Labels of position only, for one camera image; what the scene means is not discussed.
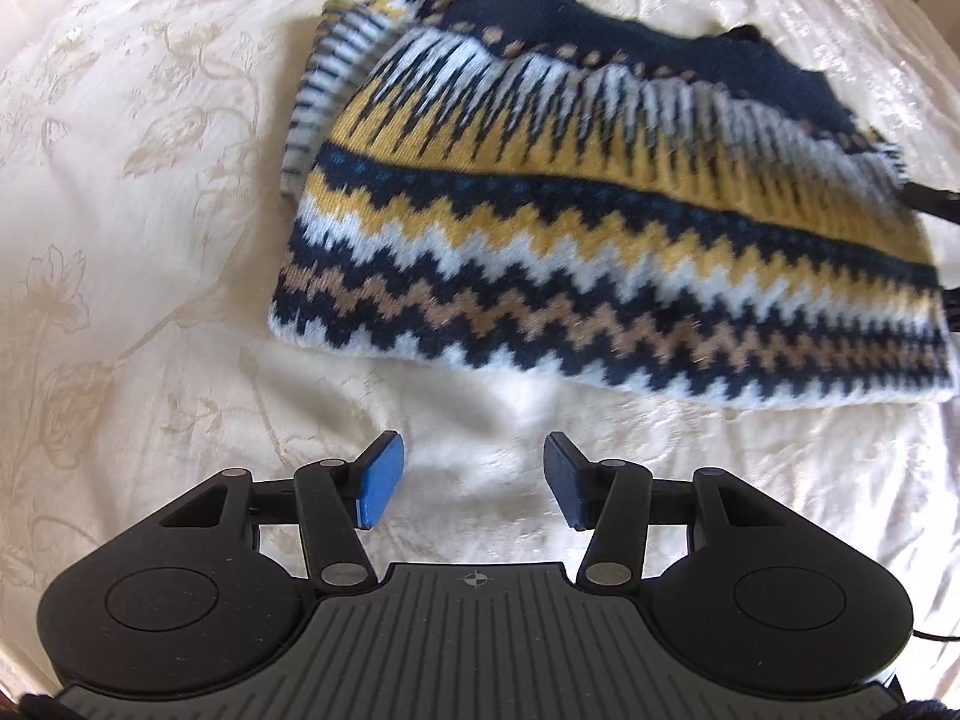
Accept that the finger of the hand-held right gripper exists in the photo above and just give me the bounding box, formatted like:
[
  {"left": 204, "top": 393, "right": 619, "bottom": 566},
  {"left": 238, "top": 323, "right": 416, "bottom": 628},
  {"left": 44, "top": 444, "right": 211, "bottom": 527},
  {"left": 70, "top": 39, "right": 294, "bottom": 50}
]
[{"left": 902, "top": 178, "right": 960, "bottom": 227}]

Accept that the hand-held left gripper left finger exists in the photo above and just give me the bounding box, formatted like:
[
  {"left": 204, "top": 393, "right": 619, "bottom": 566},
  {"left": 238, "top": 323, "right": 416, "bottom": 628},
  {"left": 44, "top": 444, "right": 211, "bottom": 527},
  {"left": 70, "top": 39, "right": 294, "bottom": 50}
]
[{"left": 160, "top": 430, "right": 407, "bottom": 590}]

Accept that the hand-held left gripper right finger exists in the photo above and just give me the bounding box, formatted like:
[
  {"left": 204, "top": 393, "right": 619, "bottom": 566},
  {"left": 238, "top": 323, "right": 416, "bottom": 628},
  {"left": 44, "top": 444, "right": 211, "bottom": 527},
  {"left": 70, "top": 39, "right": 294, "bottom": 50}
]
[{"left": 543, "top": 431, "right": 790, "bottom": 590}]

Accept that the navy yellow patterned knit sweater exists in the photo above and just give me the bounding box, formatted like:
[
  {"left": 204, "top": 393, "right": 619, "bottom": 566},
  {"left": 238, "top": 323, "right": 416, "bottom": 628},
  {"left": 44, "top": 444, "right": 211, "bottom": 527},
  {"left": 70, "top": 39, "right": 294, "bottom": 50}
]
[{"left": 268, "top": 0, "right": 960, "bottom": 411}]

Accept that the cream floral bedspread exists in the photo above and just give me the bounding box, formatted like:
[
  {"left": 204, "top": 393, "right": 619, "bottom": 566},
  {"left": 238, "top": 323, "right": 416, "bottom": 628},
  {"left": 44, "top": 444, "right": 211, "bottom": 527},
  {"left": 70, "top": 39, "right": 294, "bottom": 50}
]
[{"left": 0, "top": 0, "right": 960, "bottom": 691}]

